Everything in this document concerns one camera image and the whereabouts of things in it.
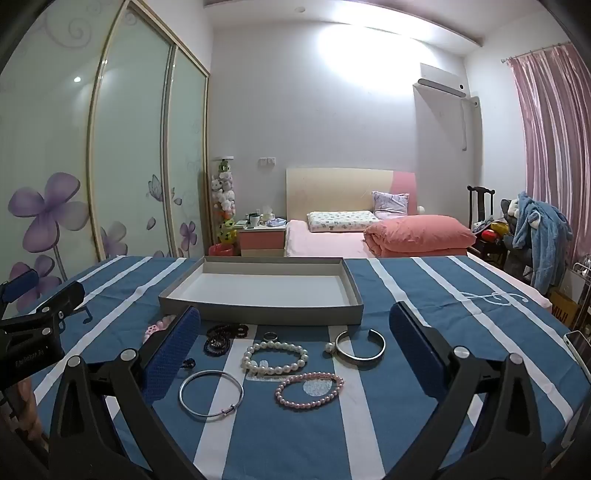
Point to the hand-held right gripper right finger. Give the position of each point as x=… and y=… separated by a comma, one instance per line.
x=415, y=350

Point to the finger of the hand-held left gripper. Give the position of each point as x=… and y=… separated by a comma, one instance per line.
x=21, y=282
x=67, y=295

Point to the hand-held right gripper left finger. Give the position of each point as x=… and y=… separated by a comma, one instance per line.
x=171, y=355

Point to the silver cuff bangle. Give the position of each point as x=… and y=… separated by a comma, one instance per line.
x=358, y=364

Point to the shallow grey cardboard box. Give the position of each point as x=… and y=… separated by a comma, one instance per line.
x=268, y=290

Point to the person's left forearm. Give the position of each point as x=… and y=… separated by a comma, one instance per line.
x=22, y=406

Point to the blue white striped tablecloth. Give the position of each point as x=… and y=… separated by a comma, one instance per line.
x=406, y=286

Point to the folded pink quilt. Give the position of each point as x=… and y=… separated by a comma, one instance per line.
x=415, y=235

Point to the bin with red bag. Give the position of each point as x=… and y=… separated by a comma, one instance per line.
x=221, y=250

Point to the dark grey chair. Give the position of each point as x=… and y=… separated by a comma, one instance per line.
x=513, y=258

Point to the red yellow plush toy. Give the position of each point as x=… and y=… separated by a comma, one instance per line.
x=493, y=229

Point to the bed with beige pink headboard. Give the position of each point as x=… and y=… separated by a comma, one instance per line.
x=323, y=240

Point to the pink beige nightstand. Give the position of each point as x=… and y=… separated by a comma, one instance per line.
x=261, y=240

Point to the purple floral pillow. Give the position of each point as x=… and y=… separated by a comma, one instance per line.
x=390, y=203

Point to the white patterned pillow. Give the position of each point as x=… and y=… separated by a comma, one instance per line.
x=339, y=221

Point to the brown cardboard box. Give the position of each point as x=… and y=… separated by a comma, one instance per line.
x=564, y=310

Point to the dark wooden chair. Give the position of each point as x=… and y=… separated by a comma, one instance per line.
x=478, y=203

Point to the white smartphone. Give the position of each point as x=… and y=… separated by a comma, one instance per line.
x=578, y=345

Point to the light blue cloth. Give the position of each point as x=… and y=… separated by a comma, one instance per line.
x=275, y=223

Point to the floral sliding door wardrobe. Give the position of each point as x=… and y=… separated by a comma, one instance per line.
x=129, y=138

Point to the blue fleece robe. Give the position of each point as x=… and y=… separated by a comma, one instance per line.
x=540, y=235

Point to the column of plush toys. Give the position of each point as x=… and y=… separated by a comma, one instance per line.
x=224, y=194

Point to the tissue box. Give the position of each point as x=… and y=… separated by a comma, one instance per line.
x=268, y=216

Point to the white pipe cover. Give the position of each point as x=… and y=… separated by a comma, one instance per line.
x=472, y=120

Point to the pink curtain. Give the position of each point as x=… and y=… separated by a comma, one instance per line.
x=549, y=138

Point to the white air conditioner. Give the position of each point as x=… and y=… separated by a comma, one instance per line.
x=441, y=78

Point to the metal curtain rod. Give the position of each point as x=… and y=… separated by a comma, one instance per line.
x=531, y=53

